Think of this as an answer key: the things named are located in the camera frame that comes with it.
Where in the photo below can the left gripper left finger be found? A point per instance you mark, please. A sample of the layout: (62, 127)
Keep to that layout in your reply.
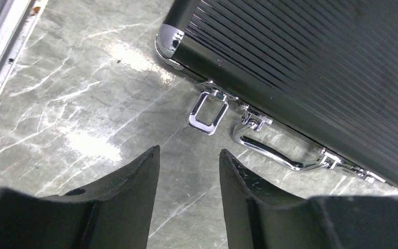
(114, 211)

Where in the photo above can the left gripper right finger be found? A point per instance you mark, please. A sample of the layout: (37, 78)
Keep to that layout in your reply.
(259, 214)

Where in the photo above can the black poker set case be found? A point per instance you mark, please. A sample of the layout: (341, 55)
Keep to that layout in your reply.
(317, 80)

